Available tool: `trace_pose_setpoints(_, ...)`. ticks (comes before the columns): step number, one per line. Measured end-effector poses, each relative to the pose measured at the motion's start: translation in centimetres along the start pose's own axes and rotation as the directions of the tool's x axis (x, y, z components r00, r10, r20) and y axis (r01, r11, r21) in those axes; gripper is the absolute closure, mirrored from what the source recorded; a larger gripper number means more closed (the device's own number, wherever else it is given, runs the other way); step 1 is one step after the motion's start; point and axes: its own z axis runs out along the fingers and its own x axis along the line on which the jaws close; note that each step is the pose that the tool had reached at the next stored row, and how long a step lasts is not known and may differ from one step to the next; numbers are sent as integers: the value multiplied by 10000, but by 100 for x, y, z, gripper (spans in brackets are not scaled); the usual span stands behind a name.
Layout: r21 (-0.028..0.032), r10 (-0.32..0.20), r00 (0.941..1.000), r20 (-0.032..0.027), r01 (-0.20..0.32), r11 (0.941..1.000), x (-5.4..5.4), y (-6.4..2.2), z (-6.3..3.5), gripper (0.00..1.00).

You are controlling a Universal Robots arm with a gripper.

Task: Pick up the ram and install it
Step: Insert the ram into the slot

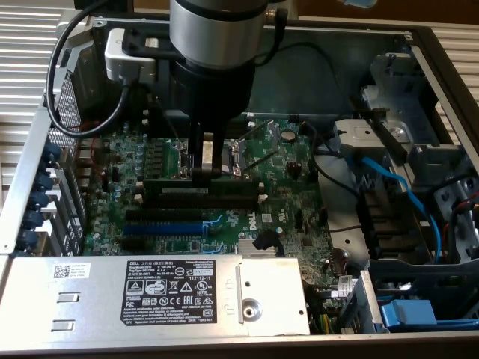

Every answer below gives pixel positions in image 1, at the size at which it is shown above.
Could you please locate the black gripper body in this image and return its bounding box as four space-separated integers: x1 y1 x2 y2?
171 59 256 130

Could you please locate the green RAM stick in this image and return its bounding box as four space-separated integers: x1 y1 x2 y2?
143 178 260 196

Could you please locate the black RAM slot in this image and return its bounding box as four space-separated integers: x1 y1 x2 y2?
149 123 251 132
144 194 263 203
149 129 251 138
144 200 265 209

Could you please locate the thin metal locking lever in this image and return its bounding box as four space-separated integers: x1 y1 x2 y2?
245 146 281 171
160 108 183 147

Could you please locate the CPU socket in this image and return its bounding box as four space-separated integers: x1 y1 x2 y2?
170 138 250 182

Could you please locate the long black expansion slot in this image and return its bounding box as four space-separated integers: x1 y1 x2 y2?
125 208 204 222

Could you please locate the blue expansion slot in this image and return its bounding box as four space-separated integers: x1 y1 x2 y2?
122 223 205 236

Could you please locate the grey metal PC case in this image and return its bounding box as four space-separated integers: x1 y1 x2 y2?
0 14 479 356

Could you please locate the green Dell motherboard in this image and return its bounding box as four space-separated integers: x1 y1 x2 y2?
80 111 338 311

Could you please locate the silver finned chipset heatsink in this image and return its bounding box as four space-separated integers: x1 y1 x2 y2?
237 240 284 259

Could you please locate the short black expansion slot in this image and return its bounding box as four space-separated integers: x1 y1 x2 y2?
120 237 147 251

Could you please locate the silver power supply unit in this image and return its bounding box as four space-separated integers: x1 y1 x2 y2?
0 254 311 337

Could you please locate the black slanted bar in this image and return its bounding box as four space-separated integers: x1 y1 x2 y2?
350 95 409 162

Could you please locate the grey metal disk bay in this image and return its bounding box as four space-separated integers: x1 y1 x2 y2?
359 50 479 263

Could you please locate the blue plastic latch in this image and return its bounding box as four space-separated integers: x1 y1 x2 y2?
379 298 479 333

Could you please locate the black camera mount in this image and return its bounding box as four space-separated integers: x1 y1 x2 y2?
121 28 177 63

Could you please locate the black wrist connector wire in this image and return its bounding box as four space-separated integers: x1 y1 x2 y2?
257 9 288 63

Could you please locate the black wire with plug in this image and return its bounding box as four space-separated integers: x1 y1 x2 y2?
257 40 362 113

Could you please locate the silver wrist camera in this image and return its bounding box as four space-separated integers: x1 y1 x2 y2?
103 28 157 82

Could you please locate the black wire plug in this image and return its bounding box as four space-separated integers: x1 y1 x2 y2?
252 229 282 252

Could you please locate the grey plastic bracket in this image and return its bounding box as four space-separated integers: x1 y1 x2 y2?
332 118 388 160

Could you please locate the white wire tag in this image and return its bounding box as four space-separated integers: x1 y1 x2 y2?
332 275 356 298

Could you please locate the blue flat wire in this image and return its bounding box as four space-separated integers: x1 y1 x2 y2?
346 148 450 263

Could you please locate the yellow power wire bundle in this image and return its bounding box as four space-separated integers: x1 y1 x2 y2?
312 312 340 335

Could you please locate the dark red wire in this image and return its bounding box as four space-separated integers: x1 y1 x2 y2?
443 196 479 263

